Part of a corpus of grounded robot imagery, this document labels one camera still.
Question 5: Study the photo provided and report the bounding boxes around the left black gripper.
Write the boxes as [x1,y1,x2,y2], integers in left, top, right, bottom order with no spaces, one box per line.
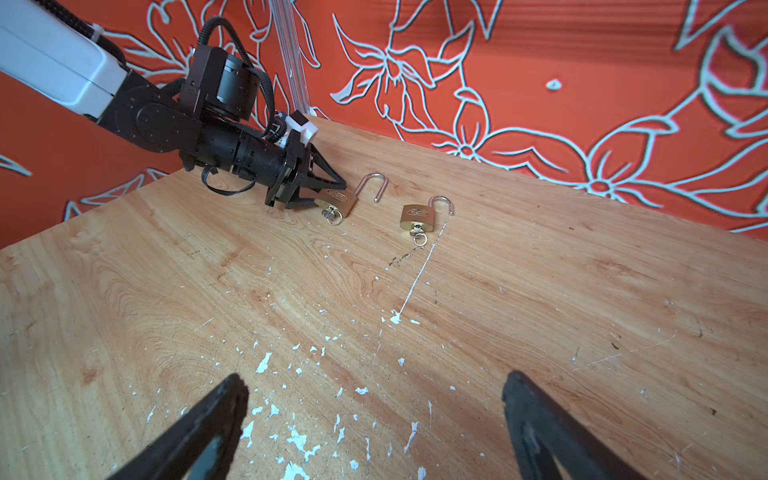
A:
[229,139,347,209]

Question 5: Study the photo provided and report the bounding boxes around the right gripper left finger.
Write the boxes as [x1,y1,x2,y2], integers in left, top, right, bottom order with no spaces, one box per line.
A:
[111,373,249,479]

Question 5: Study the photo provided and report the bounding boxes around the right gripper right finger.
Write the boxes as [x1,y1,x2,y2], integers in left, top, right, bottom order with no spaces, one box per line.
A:
[502,371,643,479]

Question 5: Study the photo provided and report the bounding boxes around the brass key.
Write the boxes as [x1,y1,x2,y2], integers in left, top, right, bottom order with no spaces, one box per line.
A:
[322,205,344,226]

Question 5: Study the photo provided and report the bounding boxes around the long-shackle brass padlock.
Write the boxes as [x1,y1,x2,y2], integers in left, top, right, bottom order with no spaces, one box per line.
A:
[315,172,389,222]

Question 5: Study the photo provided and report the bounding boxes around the small brass padlock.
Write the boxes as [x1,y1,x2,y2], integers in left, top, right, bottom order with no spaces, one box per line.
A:
[399,195,455,233]

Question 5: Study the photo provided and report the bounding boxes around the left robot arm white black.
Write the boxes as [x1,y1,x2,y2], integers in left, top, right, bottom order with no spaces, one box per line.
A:
[1,1,347,209]

